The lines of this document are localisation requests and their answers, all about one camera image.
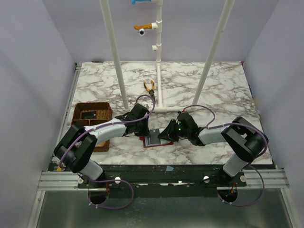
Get red leather card holder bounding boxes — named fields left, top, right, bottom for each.
left=140, top=133, right=173, bottom=148

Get black VIP card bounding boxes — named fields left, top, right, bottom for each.
left=149, top=129, right=161, bottom=145

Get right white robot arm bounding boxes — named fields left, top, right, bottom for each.
left=158, top=112, right=269, bottom=178

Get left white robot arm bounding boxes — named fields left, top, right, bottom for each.
left=53, top=104, right=149, bottom=180

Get brown wicker basket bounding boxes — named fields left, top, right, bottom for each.
left=71, top=102, right=113, bottom=153

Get blue hook on pipe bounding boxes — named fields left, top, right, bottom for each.
left=131, top=0, right=152, bottom=5

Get white PVC pipe frame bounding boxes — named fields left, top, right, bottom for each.
left=99, top=0, right=235, bottom=113

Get yellow handled pliers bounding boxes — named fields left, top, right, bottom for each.
left=143, top=80, right=155, bottom=101

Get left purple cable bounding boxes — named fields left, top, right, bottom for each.
left=58, top=95, right=156, bottom=210

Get aluminium frame rail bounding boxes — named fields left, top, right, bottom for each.
left=38, top=170, right=290, bottom=191

